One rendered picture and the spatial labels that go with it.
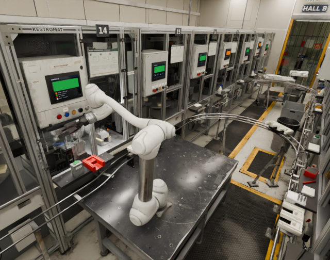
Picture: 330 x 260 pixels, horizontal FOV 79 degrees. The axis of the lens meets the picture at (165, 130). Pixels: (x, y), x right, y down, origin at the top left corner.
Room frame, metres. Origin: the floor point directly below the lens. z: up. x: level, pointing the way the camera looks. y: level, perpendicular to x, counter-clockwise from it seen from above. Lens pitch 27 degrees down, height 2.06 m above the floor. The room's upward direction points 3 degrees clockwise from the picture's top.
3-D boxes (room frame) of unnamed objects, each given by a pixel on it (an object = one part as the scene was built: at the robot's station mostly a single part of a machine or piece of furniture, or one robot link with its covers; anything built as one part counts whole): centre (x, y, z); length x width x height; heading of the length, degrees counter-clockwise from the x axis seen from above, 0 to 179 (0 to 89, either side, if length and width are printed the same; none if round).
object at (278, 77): (5.96, -3.26, 0.48); 0.88 x 0.56 x 0.96; 73
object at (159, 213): (1.24, 0.02, 0.71); 0.22 x 0.18 x 0.06; 145
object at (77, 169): (1.32, 0.73, 0.97); 0.08 x 0.08 x 0.12; 55
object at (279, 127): (2.56, -1.60, 0.84); 0.37 x 0.14 x 0.10; 23
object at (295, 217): (1.06, -0.98, 0.84); 0.37 x 0.14 x 0.10; 145
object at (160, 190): (1.21, 0.04, 0.85); 0.18 x 0.16 x 0.22; 152
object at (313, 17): (8.03, -4.97, 1.31); 1.36 x 0.10 x 2.62; 55
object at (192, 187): (1.64, -0.03, 0.66); 1.50 x 1.06 x 0.04; 145
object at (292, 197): (1.16, -1.05, 0.92); 0.13 x 0.10 x 0.09; 55
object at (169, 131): (1.16, 0.02, 1.45); 0.18 x 0.14 x 0.13; 62
